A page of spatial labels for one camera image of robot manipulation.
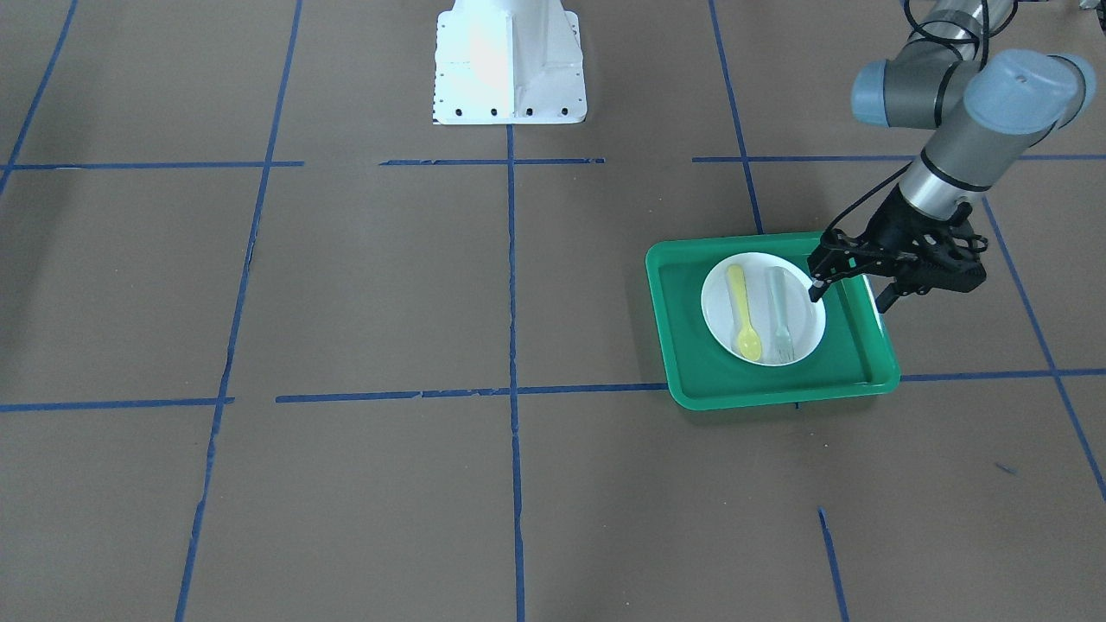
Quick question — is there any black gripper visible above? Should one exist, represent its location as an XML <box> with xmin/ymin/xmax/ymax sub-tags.
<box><xmin>807</xmin><ymin>188</ymin><xmax>950</xmax><ymax>314</ymax></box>

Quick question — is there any yellow plastic spoon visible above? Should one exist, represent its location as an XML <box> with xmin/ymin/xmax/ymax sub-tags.
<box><xmin>726</xmin><ymin>263</ymin><xmax>763</xmax><ymax>362</ymax></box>

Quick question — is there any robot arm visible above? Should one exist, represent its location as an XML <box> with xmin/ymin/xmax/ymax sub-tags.
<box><xmin>807</xmin><ymin>1</ymin><xmax>1097</xmax><ymax>312</ymax></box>

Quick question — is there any green plastic tray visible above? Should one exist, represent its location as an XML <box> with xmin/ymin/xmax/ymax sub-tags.
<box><xmin>646</xmin><ymin>232</ymin><xmax>900</xmax><ymax>412</ymax></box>

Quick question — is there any white round plate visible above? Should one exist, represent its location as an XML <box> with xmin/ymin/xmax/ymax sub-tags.
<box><xmin>700</xmin><ymin>252</ymin><xmax>827</xmax><ymax>367</ymax></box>

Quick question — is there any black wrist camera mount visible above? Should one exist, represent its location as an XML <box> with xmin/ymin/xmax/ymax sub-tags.
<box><xmin>895</xmin><ymin>222</ymin><xmax>990</xmax><ymax>296</ymax></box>

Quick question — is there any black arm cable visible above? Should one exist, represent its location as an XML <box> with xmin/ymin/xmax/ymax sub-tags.
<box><xmin>821</xmin><ymin>0</ymin><xmax>995</xmax><ymax>251</ymax></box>

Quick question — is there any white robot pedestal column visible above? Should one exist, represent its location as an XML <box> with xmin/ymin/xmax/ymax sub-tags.
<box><xmin>432</xmin><ymin>1</ymin><xmax>588</xmax><ymax>125</ymax></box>

